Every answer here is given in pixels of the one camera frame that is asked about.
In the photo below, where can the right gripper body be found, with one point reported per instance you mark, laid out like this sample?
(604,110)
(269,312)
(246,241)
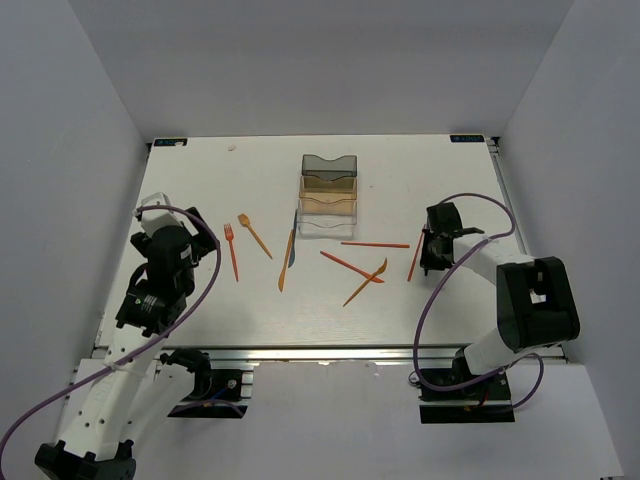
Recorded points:
(428,258)

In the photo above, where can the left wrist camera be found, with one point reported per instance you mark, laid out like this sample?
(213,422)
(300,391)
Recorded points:
(153,215)

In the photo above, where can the blue corner sticker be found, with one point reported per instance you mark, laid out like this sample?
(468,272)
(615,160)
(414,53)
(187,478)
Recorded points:
(466,138)
(170,142)

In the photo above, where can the left blue corner sticker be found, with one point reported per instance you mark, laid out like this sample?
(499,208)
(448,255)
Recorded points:
(170,142)

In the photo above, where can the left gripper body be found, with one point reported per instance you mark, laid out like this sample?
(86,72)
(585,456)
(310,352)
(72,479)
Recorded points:
(201,243)

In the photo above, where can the dark smoked plastic container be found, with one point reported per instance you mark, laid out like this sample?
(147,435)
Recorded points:
(329,169)

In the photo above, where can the right blue corner sticker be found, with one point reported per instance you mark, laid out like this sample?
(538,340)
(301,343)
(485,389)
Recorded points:
(466,138)

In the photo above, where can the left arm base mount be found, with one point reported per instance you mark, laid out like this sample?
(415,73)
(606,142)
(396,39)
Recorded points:
(218,392)

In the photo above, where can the red chopstick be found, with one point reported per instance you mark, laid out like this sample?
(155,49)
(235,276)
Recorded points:
(416,254)
(376,244)

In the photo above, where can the blue plastic knife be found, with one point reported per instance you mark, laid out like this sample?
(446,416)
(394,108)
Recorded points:
(291,255)

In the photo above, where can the orange plastic spork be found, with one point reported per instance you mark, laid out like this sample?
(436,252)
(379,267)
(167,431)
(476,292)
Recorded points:
(245,222)

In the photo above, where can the red plastic knife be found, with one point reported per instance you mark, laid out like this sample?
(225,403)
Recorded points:
(350,266)

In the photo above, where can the orange plastic fork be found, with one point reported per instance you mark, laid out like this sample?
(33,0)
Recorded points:
(380,270)

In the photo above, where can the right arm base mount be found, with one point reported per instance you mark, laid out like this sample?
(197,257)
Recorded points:
(487,402)

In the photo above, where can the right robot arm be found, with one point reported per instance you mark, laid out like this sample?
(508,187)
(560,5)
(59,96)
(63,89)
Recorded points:
(535,306)

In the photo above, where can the clear plastic container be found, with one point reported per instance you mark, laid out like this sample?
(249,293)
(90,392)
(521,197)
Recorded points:
(336,220)

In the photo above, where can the red plastic fork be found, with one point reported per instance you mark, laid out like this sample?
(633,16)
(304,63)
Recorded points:
(229,236)

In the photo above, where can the orange plastic knife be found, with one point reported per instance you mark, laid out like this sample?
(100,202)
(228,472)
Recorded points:
(282,275)

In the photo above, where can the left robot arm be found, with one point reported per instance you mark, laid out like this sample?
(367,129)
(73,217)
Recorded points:
(139,384)

